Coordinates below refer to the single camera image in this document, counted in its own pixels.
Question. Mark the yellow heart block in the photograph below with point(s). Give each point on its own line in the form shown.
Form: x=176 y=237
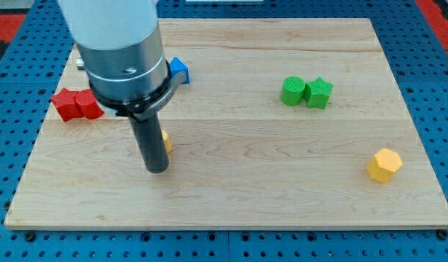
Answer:
x=166 y=141

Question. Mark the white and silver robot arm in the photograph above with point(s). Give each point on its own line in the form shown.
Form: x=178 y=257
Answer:
x=123 y=57

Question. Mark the wooden board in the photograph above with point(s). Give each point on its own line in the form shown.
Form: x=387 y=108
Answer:
x=241 y=159

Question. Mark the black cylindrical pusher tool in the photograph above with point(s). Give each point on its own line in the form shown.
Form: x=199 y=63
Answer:
x=148 y=135

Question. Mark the blue cube block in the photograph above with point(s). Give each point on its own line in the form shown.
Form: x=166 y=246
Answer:
x=176 y=65

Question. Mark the green cylinder block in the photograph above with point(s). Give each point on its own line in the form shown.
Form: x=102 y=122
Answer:
x=292 y=90

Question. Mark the green star block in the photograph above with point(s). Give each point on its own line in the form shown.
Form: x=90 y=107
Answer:
x=317 y=93

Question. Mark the red cylinder block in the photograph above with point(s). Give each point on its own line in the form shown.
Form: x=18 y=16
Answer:
x=87 y=104

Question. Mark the small silver metal bolt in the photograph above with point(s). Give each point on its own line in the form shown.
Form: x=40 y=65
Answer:
x=79 y=63

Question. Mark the red star block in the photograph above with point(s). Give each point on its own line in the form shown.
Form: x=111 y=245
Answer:
x=65 y=104

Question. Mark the yellow hexagon block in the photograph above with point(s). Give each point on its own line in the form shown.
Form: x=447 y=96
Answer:
x=384 y=165

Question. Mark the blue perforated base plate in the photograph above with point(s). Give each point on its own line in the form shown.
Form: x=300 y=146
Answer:
x=414 y=36

